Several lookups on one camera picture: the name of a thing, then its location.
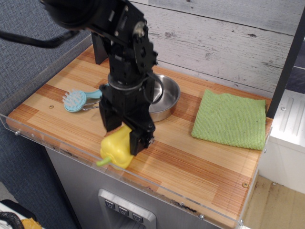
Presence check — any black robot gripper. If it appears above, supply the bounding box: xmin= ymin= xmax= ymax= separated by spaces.
xmin=99 ymin=84 xmax=155 ymax=156

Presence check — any yellow toy capsicum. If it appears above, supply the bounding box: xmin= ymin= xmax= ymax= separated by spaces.
xmin=96 ymin=125 xmax=133 ymax=169

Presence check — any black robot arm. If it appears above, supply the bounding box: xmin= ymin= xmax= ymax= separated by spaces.
xmin=43 ymin=0 xmax=157 ymax=155

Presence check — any light blue scrub brush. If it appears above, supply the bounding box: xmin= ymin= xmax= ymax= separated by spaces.
xmin=62 ymin=90 xmax=102 ymax=113

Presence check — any stainless steel cabinet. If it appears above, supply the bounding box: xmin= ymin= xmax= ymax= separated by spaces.
xmin=46 ymin=149 xmax=215 ymax=229

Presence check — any silver dispenser button panel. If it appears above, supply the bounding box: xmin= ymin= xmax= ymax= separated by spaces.
xmin=98 ymin=188 xmax=157 ymax=229

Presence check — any green microfibre cloth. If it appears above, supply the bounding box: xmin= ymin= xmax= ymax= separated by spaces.
xmin=191 ymin=90 xmax=266 ymax=150

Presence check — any white toy appliance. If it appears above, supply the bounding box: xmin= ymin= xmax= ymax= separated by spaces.
xmin=258 ymin=90 xmax=305 ymax=193

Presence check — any steel pan with wire handle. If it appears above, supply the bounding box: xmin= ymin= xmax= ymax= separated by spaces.
xmin=81 ymin=74 xmax=181 ymax=123

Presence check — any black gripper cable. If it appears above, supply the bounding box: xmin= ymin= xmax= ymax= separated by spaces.
xmin=142 ymin=71 xmax=165 ymax=104

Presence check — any black vertical post left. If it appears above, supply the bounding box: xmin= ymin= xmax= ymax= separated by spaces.
xmin=91 ymin=32 xmax=111 ymax=64

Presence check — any black vertical post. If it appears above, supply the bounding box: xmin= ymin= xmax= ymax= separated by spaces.
xmin=266 ymin=9 xmax=305 ymax=119
xmin=91 ymin=32 xmax=111 ymax=64

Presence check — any black braided hose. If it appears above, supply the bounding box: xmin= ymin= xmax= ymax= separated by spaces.
xmin=0 ymin=30 xmax=81 ymax=49

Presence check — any black vertical post right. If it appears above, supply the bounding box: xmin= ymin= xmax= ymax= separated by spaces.
xmin=266 ymin=9 xmax=305 ymax=119

